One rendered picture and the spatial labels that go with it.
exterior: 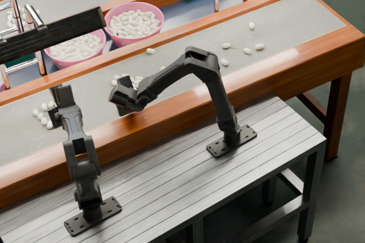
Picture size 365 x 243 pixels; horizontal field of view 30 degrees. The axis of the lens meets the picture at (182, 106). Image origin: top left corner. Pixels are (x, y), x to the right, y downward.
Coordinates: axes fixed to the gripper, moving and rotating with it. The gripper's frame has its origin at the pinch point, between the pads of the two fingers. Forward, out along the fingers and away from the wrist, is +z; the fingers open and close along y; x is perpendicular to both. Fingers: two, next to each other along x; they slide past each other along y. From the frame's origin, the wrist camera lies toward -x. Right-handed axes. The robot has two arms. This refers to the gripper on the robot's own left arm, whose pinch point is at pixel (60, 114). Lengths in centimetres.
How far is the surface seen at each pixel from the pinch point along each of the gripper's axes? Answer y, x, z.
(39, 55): -5.2, -23.1, 24.3
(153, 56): -49, -6, 25
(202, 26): -76, -11, 27
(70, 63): -17.4, -15.8, 33.5
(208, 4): -92, -19, 50
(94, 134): -9.3, 11.6, 0.2
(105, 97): -21.5, 1.5, 15.7
